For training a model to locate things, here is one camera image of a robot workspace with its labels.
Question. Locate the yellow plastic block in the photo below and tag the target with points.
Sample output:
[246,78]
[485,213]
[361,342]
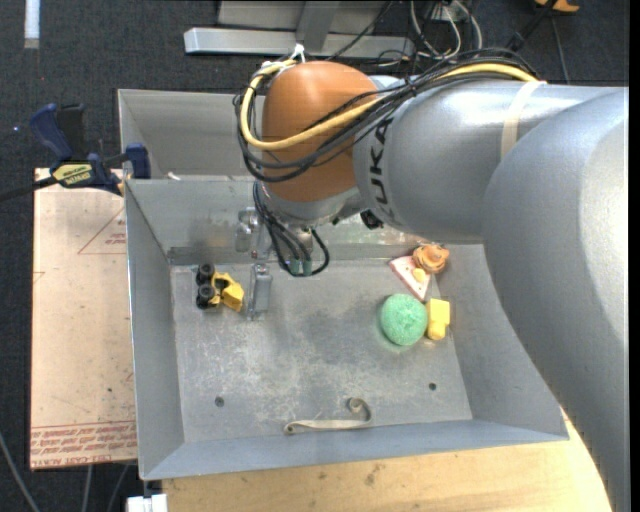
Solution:
[438,315]

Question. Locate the brown cardboard board, red print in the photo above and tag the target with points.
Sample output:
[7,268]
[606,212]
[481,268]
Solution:
[80,320]

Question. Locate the grey metal bin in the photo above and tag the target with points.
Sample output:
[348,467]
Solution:
[310,360]

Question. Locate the yellow toy truck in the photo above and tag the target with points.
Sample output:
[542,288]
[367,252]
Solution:
[222,290]

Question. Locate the orange toy figure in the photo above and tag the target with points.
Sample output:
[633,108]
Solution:
[431,257]

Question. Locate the white and pink toy slice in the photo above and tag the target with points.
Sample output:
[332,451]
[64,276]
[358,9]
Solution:
[412,281]

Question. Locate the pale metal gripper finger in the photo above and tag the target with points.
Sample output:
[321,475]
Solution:
[260,292]
[244,232]

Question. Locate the green round sponge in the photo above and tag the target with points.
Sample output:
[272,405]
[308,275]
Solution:
[403,320]

